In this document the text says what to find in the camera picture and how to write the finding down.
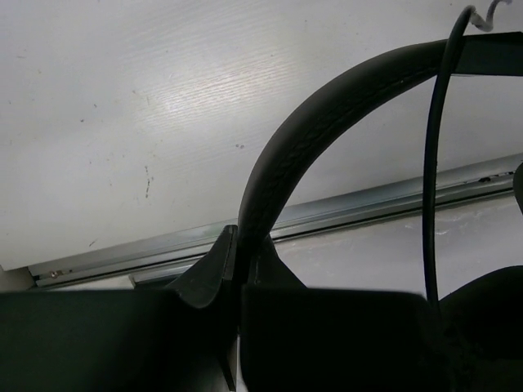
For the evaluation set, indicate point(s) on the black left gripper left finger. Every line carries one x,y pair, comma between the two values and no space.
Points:
176,338

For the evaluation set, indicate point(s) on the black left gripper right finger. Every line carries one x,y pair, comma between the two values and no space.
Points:
295,338

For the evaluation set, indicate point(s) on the black headset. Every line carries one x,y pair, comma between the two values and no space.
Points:
482,321

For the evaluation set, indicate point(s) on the aluminium front table rail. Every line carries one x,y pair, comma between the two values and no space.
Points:
169,255

